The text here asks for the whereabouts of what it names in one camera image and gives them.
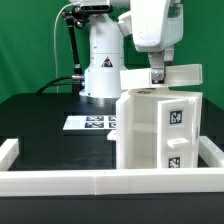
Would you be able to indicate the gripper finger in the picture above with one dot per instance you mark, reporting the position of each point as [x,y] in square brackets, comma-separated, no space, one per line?
[168,56]
[156,60]

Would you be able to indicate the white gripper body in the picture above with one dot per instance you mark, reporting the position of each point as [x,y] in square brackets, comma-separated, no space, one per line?
[154,24]

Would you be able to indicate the white cabinet top block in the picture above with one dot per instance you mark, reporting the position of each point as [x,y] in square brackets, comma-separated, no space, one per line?
[170,76]

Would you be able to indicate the white cabinet body box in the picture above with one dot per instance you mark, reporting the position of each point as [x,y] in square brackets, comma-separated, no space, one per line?
[136,125]

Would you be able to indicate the white door panel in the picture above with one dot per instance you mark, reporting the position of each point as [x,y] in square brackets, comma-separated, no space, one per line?
[174,134]

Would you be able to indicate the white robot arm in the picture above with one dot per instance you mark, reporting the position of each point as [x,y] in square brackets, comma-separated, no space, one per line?
[102,77]

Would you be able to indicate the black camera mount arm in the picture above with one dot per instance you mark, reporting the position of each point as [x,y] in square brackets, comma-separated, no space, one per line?
[75,36]

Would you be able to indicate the white marker base plate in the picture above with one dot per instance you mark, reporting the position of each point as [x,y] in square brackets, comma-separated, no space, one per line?
[88,122]

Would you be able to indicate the white U-shaped frame wall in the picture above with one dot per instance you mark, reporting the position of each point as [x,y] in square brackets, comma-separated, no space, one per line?
[102,182]

